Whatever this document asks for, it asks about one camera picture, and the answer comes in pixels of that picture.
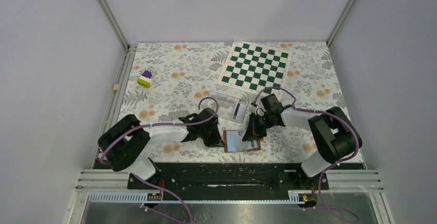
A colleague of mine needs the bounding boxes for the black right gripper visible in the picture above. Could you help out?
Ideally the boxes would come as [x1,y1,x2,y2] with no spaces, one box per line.
[242,112,274,143]

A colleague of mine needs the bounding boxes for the brown leather card holder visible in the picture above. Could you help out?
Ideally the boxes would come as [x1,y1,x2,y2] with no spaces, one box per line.
[223,130,261,153]

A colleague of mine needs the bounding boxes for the clear plastic card box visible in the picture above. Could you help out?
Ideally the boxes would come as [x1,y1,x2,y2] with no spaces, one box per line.
[209,91,248,124]

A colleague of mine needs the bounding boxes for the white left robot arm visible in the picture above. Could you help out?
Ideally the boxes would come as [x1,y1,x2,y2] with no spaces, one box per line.
[97,108,225,188]

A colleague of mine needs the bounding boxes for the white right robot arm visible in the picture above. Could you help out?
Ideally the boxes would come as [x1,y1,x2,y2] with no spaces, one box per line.
[242,94,362,189]

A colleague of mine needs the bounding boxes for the green white checkerboard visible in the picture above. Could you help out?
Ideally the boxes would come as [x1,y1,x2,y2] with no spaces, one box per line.
[218,42,292,94]

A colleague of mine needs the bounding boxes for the floral patterned table mat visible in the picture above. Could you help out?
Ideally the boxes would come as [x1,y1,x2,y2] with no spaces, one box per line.
[119,42,347,163]

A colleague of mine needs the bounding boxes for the purple white green block stack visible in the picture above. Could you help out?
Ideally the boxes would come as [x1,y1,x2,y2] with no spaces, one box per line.
[137,71,152,88]

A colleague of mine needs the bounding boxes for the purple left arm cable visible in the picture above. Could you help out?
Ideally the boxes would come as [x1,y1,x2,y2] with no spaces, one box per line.
[99,97,220,223]

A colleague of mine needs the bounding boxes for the white slotted cable duct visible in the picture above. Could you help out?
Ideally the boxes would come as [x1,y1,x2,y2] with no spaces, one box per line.
[88,189,318,204]

